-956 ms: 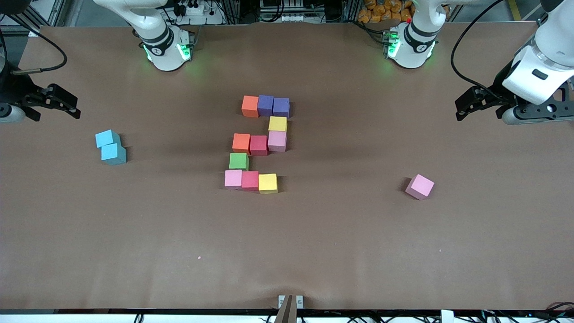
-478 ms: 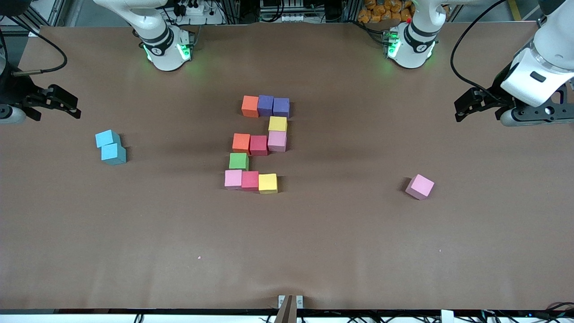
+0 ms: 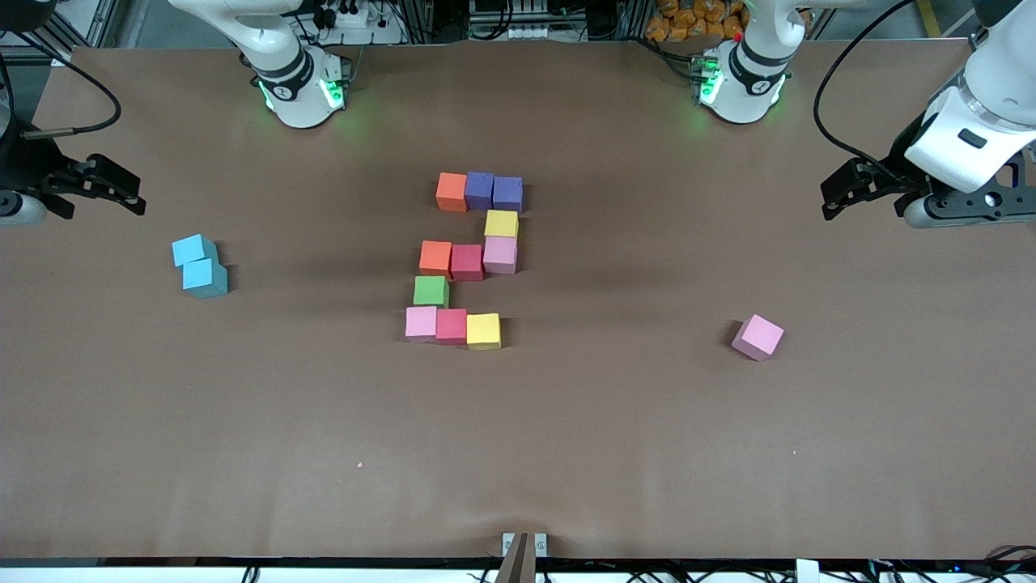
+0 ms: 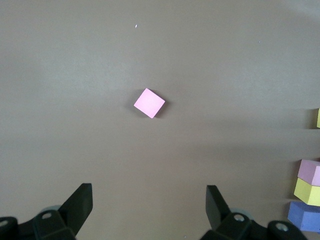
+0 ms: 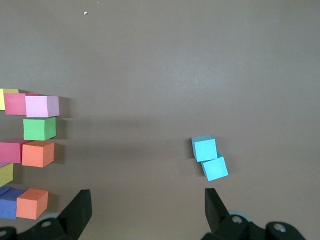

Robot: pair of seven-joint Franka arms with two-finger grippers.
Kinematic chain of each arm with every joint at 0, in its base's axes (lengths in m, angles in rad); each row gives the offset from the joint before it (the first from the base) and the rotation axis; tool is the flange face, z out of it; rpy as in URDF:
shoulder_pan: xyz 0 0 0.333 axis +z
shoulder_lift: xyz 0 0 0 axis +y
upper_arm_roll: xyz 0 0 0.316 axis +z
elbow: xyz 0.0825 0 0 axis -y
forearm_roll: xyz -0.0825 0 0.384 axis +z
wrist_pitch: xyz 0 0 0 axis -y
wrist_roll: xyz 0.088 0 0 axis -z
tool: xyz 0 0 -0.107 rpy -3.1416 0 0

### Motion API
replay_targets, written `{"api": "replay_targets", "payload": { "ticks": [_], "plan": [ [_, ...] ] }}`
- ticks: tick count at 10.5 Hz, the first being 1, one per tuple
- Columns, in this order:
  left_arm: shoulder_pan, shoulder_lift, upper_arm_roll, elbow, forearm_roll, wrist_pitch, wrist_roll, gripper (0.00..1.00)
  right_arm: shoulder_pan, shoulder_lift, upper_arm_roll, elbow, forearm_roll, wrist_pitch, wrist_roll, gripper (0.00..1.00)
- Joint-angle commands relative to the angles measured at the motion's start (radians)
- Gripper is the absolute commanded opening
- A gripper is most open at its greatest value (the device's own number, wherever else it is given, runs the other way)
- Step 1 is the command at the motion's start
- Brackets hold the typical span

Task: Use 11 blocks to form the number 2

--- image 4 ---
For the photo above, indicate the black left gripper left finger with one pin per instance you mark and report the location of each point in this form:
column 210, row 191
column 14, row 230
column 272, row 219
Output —
column 77, row 210

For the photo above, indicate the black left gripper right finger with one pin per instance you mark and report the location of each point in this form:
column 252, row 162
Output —
column 217, row 212

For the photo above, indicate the purple foam cube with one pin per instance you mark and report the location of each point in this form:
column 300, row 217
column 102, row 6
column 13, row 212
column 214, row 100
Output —
column 303, row 216

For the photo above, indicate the yellow foam cube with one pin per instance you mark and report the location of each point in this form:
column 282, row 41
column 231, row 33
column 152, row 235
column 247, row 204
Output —
column 318, row 118
column 307, row 192

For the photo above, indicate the pink foam cube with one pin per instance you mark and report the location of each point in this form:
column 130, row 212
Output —
column 308, row 171
column 149, row 103

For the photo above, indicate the table cover sheet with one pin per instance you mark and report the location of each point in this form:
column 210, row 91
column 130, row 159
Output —
column 75, row 100

